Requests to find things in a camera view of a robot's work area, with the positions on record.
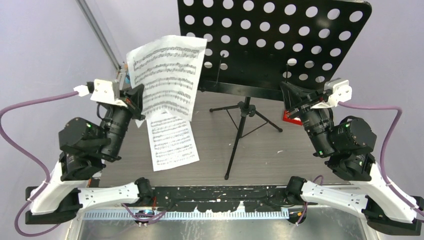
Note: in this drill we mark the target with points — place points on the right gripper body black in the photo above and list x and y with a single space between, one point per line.
306 103

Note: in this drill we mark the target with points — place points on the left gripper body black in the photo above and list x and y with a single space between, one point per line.
127 102

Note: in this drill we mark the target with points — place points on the sheet music page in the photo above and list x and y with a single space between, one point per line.
169 69
172 143

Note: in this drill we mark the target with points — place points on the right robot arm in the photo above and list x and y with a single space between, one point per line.
347 150

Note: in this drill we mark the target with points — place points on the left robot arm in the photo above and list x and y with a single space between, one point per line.
85 149

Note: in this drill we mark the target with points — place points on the red toy window block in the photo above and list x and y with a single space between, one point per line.
293 120

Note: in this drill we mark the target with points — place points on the black music stand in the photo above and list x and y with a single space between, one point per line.
254 45

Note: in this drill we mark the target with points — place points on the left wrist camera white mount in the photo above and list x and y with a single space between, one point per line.
102 91

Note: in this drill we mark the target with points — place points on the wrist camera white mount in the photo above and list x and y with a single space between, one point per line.
102 91
338 90

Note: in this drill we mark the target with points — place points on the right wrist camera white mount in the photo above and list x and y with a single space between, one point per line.
338 90

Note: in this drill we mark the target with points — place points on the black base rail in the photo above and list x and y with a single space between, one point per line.
218 199

